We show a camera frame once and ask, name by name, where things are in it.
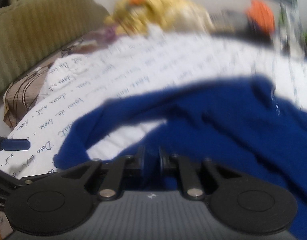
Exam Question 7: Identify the blue knit sweater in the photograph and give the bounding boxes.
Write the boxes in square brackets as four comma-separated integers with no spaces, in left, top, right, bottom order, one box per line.
[53,76,307,239]

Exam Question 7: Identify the dark clothes pile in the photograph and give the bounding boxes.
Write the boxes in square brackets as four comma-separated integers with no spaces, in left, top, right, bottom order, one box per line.
[210,10,271,46]

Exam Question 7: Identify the brown patterned pillow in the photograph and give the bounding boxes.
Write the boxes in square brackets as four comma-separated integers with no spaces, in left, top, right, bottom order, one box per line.
[3,38,98,129]

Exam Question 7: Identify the green striped headboard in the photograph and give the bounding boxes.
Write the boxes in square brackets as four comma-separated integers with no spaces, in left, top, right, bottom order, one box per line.
[0,0,108,94]

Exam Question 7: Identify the white script-print bed sheet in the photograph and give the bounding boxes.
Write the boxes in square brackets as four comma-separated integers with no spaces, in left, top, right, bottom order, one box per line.
[0,28,307,178]

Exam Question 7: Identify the yellow crumpled blanket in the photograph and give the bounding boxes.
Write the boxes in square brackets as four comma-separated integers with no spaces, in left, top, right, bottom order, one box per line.
[104,0,216,36]

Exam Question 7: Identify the green and white items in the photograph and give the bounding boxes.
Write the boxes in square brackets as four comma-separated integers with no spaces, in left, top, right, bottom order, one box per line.
[273,3,307,59]

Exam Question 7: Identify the orange garment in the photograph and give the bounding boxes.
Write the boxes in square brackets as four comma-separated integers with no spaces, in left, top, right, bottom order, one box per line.
[246,0,275,35]

